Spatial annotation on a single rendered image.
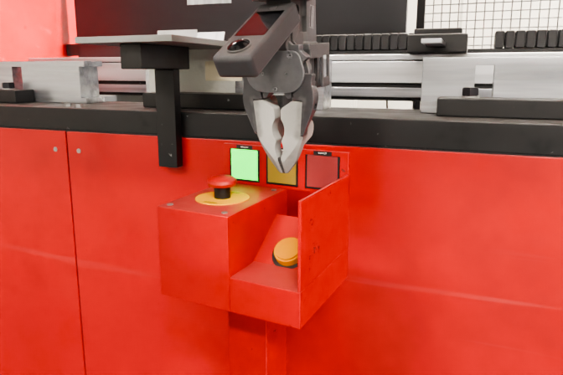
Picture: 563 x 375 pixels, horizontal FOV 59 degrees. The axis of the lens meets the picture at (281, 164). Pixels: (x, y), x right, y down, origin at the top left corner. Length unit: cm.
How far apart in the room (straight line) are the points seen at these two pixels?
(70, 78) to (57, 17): 74
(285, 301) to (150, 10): 132
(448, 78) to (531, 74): 13
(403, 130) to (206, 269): 37
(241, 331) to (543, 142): 49
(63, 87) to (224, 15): 59
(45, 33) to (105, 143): 93
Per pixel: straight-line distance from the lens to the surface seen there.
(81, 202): 109
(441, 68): 89
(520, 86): 90
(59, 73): 125
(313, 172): 69
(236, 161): 74
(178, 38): 78
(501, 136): 78
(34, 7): 189
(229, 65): 49
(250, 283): 60
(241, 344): 71
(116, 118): 100
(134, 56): 83
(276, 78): 56
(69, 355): 127
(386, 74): 116
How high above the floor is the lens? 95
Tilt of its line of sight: 11 degrees down
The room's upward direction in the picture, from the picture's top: straight up
